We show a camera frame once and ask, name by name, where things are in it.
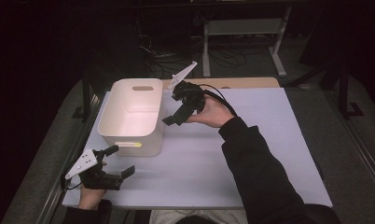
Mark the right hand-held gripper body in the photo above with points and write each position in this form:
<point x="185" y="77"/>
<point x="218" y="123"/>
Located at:
<point x="190" y="95"/>

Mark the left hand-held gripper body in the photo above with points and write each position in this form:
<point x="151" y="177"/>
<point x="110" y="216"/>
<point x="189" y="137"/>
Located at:
<point x="95" y="175"/>

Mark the white plastic storage bin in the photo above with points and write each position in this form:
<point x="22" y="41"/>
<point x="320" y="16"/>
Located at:
<point x="131" y="118"/>

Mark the person's left hand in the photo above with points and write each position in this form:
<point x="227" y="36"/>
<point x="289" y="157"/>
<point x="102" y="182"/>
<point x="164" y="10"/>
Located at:
<point x="90" y="197"/>

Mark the person's right hand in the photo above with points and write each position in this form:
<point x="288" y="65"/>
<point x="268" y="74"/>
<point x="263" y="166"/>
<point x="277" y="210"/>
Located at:
<point x="212" y="113"/>

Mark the wooden table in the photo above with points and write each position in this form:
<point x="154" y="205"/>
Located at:
<point x="238" y="82"/>

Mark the black metal stand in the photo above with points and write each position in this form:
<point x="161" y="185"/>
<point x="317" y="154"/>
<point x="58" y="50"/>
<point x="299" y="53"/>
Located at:
<point x="341" y="90"/>
<point x="86" y="93"/>

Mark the white table board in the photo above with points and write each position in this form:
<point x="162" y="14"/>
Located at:
<point x="238" y="155"/>

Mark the white metal stand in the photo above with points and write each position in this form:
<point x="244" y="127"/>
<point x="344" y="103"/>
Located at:
<point x="244" y="29"/>

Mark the person's legs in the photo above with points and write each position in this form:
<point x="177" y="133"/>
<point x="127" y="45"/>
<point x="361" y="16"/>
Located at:
<point x="201" y="216"/>

